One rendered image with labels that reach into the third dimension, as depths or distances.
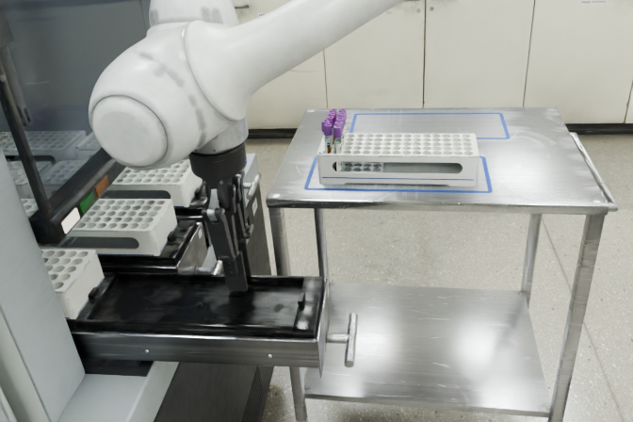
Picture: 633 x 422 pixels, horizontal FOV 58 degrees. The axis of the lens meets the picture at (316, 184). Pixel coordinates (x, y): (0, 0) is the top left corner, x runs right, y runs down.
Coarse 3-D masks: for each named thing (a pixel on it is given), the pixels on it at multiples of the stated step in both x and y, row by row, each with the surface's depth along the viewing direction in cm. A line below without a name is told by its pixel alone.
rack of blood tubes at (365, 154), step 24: (360, 144) 112; (384, 144) 111; (408, 144) 110; (432, 144) 109; (456, 144) 108; (360, 168) 110; (384, 168) 113; (408, 168) 113; (432, 168) 112; (456, 168) 111
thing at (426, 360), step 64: (320, 128) 134; (384, 128) 131; (448, 128) 129; (512, 128) 127; (320, 192) 108; (384, 192) 106; (448, 192) 104; (512, 192) 103; (576, 192) 101; (320, 256) 165; (384, 320) 154; (448, 320) 152; (512, 320) 150; (576, 320) 110; (320, 384) 136; (384, 384) 135; (448, 384) 134; (512, 384) 132
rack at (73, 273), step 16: (48, 256) 89; (64, 256) 87; (80, 256) 88; (96, 256) 88; (48, 272) 84; (64, 272) 84; (80, 272) 83; (96, 272) 88; (64, 288) 80; (80, 288) 83; (64, 304) 81; (80, 304) 83
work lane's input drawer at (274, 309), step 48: (96, 288) 86; (144, 288) 89; (192, 288) 88; (288, 288) 86; (96, 336) 81; (144, 336) 80; (192, 336) 79; (240, 336) 78; (288, 336) 78; (336, 336) 84
